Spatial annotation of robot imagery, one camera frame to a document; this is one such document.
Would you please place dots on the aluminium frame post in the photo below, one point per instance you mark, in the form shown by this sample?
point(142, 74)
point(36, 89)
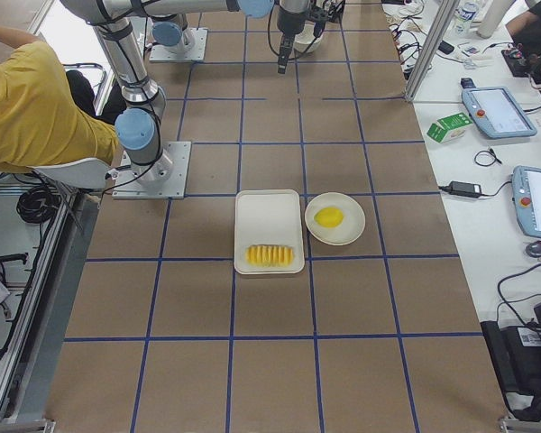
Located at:
point(435, 35)

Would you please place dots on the white round plate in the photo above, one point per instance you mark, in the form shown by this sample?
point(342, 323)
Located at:
point(350, 229)

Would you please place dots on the clear plastic water bottle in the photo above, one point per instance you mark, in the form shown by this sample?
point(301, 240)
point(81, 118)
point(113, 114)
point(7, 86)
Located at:
point(463, 17)

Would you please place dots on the yellow lemon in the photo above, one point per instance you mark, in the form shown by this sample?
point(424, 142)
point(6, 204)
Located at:
point(329, 217)

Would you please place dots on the white ceramic bowl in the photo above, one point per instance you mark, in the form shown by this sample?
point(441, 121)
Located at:
point(306, 40)

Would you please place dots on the blue teach pendant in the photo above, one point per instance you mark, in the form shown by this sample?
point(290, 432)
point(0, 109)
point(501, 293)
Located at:
point(526, 187)
point(496, 113)

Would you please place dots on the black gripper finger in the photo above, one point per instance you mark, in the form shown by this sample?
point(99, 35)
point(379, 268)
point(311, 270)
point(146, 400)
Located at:
point(285, 50)

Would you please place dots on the white rectangular tray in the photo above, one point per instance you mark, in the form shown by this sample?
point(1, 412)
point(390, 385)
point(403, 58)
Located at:
point(270, 216)

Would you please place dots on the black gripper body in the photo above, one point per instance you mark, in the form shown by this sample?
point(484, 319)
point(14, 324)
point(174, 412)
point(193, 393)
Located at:
point(288, 22)

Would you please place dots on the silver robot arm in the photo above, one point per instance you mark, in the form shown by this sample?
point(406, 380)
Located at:
point(138, 128)
point(167, 31)

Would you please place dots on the lower blue teach pendant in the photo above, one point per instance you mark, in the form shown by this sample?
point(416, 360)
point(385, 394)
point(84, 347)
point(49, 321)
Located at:
point(526, 187)

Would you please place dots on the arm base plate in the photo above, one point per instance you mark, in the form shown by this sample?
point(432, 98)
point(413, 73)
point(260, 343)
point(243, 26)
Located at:
point(191, 48)
point(166, 179)

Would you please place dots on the black equipment case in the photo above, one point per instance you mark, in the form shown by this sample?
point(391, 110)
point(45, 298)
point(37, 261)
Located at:
point(515, 353)

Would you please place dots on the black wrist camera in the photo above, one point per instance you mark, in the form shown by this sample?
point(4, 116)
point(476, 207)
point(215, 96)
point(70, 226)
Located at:
point(322, 12)

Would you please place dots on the person in yellow shirt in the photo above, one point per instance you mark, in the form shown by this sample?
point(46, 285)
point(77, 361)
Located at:
point(47, 113)

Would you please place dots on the sliced yellow mango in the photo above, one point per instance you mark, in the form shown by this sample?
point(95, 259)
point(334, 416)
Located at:
point(269, 255)

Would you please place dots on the white chair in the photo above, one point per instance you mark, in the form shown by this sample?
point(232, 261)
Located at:
point(87, 173)

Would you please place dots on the upper blue teach pendant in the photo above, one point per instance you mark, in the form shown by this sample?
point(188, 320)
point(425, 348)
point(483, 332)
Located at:
point(496, 113)

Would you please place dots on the black power adapter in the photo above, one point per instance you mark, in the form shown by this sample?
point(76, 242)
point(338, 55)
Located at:
point(465, 189)

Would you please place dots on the green white carton box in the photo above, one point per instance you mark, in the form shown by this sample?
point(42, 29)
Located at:
point(448, 128)

